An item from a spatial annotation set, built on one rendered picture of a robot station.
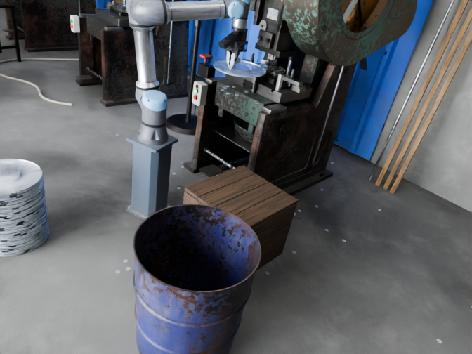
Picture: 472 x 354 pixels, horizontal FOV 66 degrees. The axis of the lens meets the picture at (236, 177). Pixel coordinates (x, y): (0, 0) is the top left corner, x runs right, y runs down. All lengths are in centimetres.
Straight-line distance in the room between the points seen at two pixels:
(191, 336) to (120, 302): 51
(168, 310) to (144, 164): 91
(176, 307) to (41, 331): 65
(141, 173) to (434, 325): 158
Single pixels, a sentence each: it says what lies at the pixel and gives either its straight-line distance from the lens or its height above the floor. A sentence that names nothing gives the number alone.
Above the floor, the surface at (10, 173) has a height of 34.
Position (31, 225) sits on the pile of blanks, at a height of 14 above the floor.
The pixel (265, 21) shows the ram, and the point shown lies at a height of 102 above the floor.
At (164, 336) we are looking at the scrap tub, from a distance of 130.
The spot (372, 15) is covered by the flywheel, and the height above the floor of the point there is 115.
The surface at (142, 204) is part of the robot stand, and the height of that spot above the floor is 9.
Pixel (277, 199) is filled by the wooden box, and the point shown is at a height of 35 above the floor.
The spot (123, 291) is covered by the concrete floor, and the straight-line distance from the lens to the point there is 172.
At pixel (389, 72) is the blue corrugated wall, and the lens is 313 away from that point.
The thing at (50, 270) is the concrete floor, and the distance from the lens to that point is 184.
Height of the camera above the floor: 130
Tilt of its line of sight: 31 degrees down
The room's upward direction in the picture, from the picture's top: 11 degrees clockwise
